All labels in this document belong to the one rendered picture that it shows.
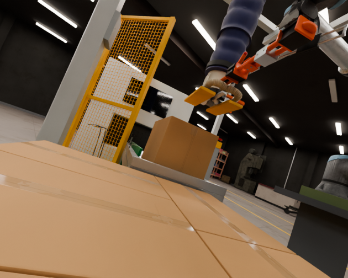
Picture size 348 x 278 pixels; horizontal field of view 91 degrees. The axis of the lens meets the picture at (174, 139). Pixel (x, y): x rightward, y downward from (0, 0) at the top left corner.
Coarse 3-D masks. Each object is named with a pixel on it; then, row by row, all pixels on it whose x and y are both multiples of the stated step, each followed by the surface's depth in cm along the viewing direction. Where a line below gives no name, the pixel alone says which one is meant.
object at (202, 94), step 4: (200, 88) 97; (204, 88) 97; (196, 92) 104; (200, 92) 102; (204, 92) 99; (208, 92) 98; (212, 92) 98; (188, 96) 119; (192, 96) 112; (196, 96) 110; (200, 96) 107; (204, 96) 105; (208, 96) 103; (212, 96) 100; (184, 100) 127; (188, 100) 124; (192, 100) 121; (196, 100) 118; (200, 100) 115; (204, 100) 112; (192, 104) 129; (196, 104) 126
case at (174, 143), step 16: (160, 128) 136; (176, 128) 118; (192, 128) 121; (160, 144) 115; (176, 144) 118; (192, 144) 121; (208, 144) 125; (160, 160) 115; (176, 160) 118; (192, 160) 122; (208, 160) 126
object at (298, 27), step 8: (296, 24) 54; (280, 32) 61; (288, 32) 58; (296, 32) 54; (304, 32) 54; (280, 40) 60; (288, 40) 58; (296, 40) 57; (304, 40) 56; (288, 48) 61; (296, 48) 60
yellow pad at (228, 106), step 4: (228, 100) 101; (220, 104) 110; (224, 104) 106; (228, 104) 104; (232, 104) 101; (236, 104) 101; (208, 108) 129; (212, 108) 122; (216, 108) 118; (220, 108) 115; (224, 108) 112; (228, 108) 110; (232, 108) 107; (236, 108) 105; (240, 108) 102; (208, 112) 133; (212, 112) 130; (216, 112) 126; (220, 112) 123; (224, 112) 120; (228, 112) 117
